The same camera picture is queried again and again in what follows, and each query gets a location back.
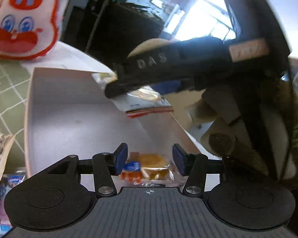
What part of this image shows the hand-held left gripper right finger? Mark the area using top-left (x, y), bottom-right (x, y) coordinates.
top-left (172, 144), bottom-right (270, 197)

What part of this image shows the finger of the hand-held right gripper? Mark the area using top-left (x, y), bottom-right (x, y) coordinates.
top-left (105, 38), bottom-right (231, 98)

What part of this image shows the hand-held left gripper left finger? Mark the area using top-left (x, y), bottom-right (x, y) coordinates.
top-left (31, 143), bottom-right (128, 197)

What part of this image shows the clear yellow cake packet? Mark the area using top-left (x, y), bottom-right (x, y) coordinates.
top-left (120, 152), bottom-right (182, 188)

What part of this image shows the white cookie snack packet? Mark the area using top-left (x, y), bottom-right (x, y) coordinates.
top-left (91, 72), bottom-right (174, 119)

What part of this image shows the pink cardboard box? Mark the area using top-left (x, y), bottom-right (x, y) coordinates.
top-left (24, 67), bottom-right (221, 189)

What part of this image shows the light blue snack packet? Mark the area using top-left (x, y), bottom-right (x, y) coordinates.
top-left (0, 171), bottom-right (26, 236)

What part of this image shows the black aquarium cabinet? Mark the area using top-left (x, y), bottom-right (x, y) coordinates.
top-left (62, 0), bottom-right (165, 67)

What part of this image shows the white barcode packet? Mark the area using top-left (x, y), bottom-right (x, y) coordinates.
top-left (0, 126), bottom-right (16, 196)

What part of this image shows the rabbit face plush bag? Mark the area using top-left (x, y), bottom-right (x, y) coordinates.
top-left (0, 0), bottom-right (68, 60)

